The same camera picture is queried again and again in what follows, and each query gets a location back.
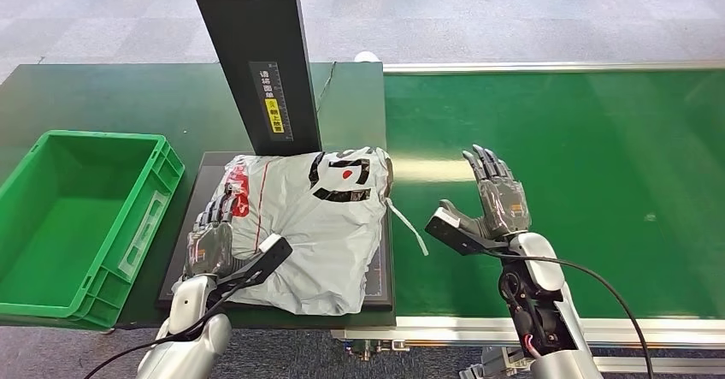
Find green plastic crate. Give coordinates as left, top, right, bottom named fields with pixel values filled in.
left=0, top=129, right=186, bottom=332

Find black and yellow column label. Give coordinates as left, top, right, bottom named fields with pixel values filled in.
left=248, top=62, right=294, bottom=142

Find black scale column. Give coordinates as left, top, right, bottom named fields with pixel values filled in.
left=184, top=0, right=323, bottom=157

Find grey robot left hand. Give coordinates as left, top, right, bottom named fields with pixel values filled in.
left=184, top=186, right=256, bottom=278

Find green conveyor belt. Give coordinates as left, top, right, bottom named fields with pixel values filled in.
left=384, top=70, right=725, bottom=321

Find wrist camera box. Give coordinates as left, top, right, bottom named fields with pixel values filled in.
left=424, top=207, right=494, bottom=257
left=217, top=233, right=294, bottom=301

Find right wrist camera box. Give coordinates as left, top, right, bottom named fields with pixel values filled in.
left=424, top=207, right=494, bottom=257

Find black weighing scale platform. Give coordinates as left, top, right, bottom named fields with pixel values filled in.
left=157, top=151, right=395, bottom=312

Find white plastic mailer package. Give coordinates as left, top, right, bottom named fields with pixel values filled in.
left=212, top=146, right=430, bottom=317

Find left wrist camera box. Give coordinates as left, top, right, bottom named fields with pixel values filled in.
left=217, top=233, right=294, bottom=301

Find thin dark table cable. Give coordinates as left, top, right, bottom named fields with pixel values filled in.
left=315, top=62, right=337, bottom=112

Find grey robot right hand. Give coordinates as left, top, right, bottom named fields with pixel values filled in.
left=439, top=144, right=532, bottom=240

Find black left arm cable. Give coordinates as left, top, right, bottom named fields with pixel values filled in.
left=85, top=269, right=268, bottom=379

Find clear crate label pocket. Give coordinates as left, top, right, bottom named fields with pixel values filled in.
left=117, top=190, right=169, bottom=281

